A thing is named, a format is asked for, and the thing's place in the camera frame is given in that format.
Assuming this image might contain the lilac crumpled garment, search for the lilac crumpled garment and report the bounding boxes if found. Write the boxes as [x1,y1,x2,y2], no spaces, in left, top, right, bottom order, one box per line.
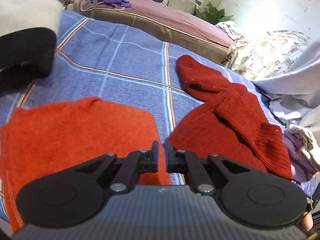
[283,125,319,183]

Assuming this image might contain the blue plaid bed sheet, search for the blue plaid bed sheet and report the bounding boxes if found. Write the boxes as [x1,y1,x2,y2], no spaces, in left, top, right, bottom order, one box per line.
[0,10,286,223]

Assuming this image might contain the green potted plant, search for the green potted plant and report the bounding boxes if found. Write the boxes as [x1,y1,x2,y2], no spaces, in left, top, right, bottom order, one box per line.
[195,2,234,25]

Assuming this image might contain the beige armchair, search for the beige armchair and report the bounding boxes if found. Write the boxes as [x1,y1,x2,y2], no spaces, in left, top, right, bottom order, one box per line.
[168,0,196,15]

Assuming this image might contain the floral cream blanket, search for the floral cream blanket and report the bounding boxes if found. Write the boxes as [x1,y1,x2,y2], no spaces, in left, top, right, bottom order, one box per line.
[216,21,312,80]

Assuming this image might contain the brown mattress with pink cover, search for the brown mattress with pink cover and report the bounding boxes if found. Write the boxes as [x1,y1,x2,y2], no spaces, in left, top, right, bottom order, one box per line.
[72,0,233,64]

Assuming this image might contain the dark red knit sweater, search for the dark red knit sweater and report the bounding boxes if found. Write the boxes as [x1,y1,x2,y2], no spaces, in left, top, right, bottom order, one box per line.
[168,55,293,180]

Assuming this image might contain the folded orange knit garment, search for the folded orange knit garment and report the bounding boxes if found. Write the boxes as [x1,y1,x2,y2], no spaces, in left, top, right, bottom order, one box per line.
[1,97,160,232]

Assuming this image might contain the black and white folded garment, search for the black and white folded garment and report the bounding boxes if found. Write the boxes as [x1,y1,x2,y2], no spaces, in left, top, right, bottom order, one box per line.
[1,0,63,91]

